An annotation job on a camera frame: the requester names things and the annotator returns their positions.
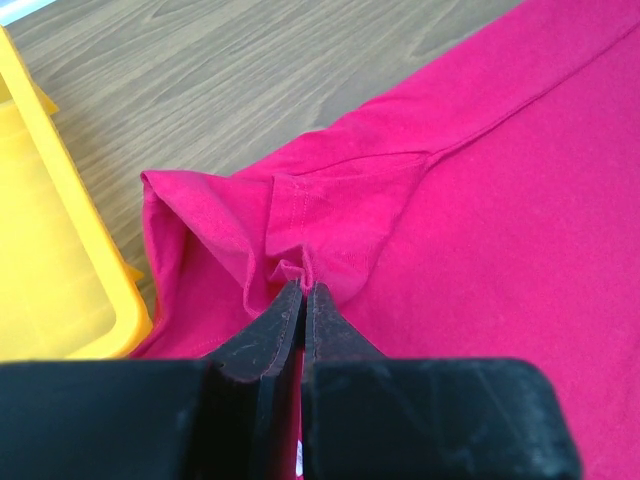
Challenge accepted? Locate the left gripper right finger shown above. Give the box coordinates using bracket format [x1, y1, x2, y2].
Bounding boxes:
[301, 284, 583, 479]

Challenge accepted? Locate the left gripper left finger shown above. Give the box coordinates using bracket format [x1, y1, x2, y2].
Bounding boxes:
[1, 282, 303, 479]

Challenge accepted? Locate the yellow plastic tray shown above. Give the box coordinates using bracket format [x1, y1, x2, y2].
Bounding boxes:
[1, 31, 152, 362]

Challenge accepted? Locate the red t shirt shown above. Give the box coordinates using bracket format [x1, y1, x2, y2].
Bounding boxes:
[134, 1, 639, 479]

